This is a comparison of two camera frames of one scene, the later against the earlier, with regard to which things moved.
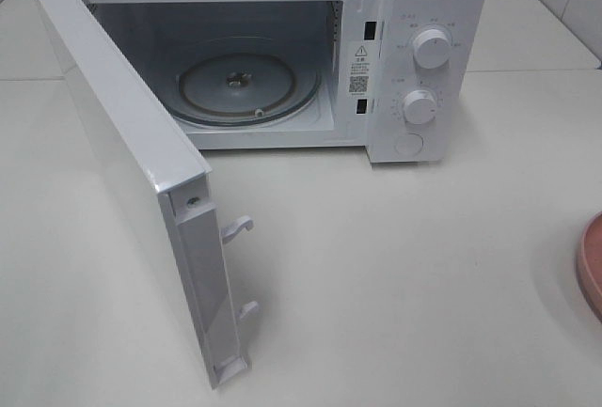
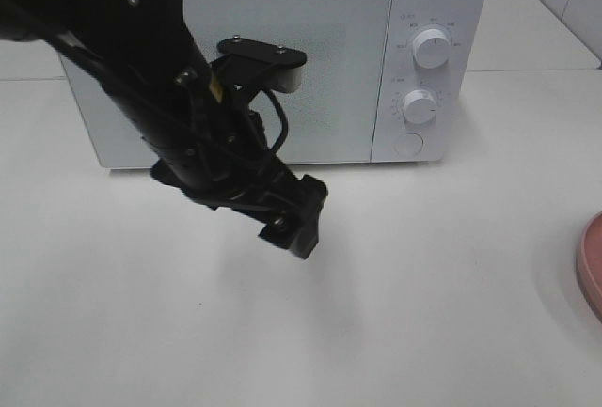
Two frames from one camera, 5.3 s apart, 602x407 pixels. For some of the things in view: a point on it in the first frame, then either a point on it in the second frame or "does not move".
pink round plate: x=589 y=264 does not move
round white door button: x=408 y=145 does not move
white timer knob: x=419 y=106 does not move
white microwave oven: x=166 y=184 -> x=340 y=28
